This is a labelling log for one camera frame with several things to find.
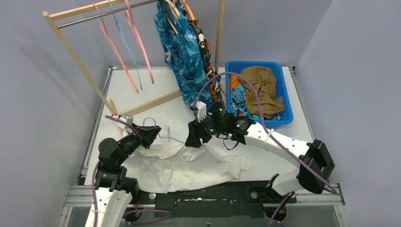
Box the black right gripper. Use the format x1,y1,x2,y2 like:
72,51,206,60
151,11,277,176
186,113,226,147

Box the light blue hanger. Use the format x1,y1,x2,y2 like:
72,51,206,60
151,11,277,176
108,0,143,90
142,117,184,144

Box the white shorts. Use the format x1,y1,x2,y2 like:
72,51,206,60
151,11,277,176
123,125,253,193

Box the light blue shark print shorts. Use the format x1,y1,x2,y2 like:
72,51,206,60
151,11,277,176
230,84,285,121

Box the khaki brown shorts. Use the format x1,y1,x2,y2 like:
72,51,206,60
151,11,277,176
238,65,285,120

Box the thick pink hanger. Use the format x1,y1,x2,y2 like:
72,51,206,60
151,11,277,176
125,0,155,84

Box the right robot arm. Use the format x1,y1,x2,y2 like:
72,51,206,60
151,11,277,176
185,101,336,202

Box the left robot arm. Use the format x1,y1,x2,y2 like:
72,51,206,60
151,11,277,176
85,124,161,227

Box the orange camouflage shorts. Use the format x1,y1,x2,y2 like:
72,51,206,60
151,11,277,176
184,10,225,106

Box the dark blue leaf print shorts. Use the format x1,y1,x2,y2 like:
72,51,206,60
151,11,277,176
154,0,208,106

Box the orange hanger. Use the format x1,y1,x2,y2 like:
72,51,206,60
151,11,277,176
182,0,198,22

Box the wooden hanger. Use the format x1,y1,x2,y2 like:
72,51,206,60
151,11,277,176
161,0,180,35

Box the blue plastic bin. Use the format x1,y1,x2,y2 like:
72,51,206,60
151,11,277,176
225,61,293,130

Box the wooden clothes rack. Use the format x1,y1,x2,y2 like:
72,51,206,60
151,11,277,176
43,0,225,114

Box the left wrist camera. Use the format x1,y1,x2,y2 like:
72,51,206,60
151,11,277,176
116,114,133,130

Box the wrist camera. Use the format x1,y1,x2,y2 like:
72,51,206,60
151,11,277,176
190,101,207,122
116,114,133,130

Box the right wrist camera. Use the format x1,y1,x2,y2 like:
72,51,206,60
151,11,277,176
190,101,207,122

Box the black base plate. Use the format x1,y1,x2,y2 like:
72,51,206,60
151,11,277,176
137,181,284,218

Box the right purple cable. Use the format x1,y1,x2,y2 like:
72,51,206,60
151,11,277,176
191,72,338,227

